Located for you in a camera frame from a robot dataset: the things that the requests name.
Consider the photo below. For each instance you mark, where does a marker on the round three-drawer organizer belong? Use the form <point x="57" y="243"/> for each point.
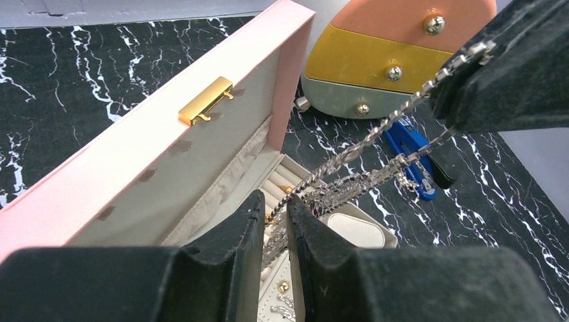
<point x="365" y="58"/>

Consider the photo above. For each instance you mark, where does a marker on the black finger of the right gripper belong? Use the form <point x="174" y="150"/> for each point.
<point x="523" y="85"/>

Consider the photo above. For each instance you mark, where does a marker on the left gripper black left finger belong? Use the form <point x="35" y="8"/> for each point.
<point x="216" y="277"/>

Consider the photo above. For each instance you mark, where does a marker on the pink jewelry box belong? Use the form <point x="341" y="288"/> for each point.
<point x="184" y="159"/>

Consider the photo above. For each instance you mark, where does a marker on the white oval pad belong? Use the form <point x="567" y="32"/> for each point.
<point x="357" y="231"/>

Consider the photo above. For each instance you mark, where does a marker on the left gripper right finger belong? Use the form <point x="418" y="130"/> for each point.
<point x="335" y="280"/>

